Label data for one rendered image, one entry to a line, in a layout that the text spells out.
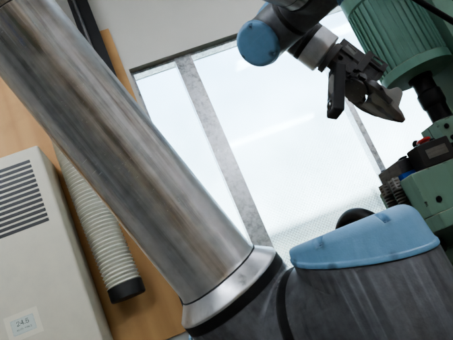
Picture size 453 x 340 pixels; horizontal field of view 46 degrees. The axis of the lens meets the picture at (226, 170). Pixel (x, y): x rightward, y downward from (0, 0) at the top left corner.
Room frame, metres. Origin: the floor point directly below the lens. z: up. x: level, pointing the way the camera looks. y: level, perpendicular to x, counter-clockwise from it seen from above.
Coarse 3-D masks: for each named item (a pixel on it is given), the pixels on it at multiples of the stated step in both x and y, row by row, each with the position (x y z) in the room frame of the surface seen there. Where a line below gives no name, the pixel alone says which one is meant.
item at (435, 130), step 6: (438, 120) 1.24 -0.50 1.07; (444, 120) 1.25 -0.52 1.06; (450, 120) 1.25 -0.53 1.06; (432, 126) 1.26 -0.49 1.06; (438, 126) 1.24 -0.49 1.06; (444, 126) 1.24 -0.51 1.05; (450, 126) 1.25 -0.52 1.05; (426, 132) 1.28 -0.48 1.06; (432, 132) 1.27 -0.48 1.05; (438, 132) 1.25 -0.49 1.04; (444, 132) 1.24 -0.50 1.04; (450, 132) 1.25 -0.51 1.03; (450, 138) 1.24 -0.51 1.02
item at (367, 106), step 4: (368, 96) 1.12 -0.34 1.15; (368, 100) 1.12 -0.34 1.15; (364, 104) 1.12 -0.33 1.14; (368, 104) 1.11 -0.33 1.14; (372, 104) 1.11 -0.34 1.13; (368, 108) 1.12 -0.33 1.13; (372, 108) 1.12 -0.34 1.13; (376, 108) 1.11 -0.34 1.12; (380, 108) 1.11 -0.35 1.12; (372, 112) 1.13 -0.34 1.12; (376, 112) 1.12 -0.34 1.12; (380, 112) 1.11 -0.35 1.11; (384, 112) 1.11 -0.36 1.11; (376, 116) 1.13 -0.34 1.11; (380, 116) 1.12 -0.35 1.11; (384, 116) 1.12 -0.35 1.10; (388, 116) 1.11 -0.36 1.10; (392, 120) 1.11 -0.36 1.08; (396, 120) 1.11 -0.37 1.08
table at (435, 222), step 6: (444, 210) 1.05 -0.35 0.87; (450, 210) 1.05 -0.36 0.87; (432, 216) 1.07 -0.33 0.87; (438, 216) 1.04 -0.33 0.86; (444, 216) 1.04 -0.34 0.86; (450, 216) 1.05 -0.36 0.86; (426, 222) 1.09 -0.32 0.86; (432, 222) 1.07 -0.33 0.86; (438, 222) 1.05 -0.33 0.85; (444, 222) 1.04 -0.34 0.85; (450, 222) 1.05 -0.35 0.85; (432, 228) 1.08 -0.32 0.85; (438, 228) 1.06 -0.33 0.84; (444, 228) 1.05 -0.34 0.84
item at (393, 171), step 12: (420, 144) 1.08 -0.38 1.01; (432, 144) 1.08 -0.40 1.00; (444, 144) 1.09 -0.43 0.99; (408, 156) 1.11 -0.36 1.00; (420, 156) 1.07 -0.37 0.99; (432, 156) 1.08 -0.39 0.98; (444, 156) 1.09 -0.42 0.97; (396, 168) 1.11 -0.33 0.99; (408, 168) 1.11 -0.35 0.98; (420, 168) 1.09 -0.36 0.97; (384, 180) 1.17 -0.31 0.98
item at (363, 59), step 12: (336, 48) 1.06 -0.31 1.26; (348, 48) 1.08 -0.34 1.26; (324, 60) 1.06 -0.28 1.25; (336, 60) 1.07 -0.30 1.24; (348, 60) 1.09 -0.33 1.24; (360, 60) 1.09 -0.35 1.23; (372, 60) 1.09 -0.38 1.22; (348, 72) 1.08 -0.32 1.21; (360, 72) 1.07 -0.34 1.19; (372, 72) 1.09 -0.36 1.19; (348, 84) 1.09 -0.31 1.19; (360, 84) 1.07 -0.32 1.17; (348, 96) 1.12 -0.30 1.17; (360, 96) 1.10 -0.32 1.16
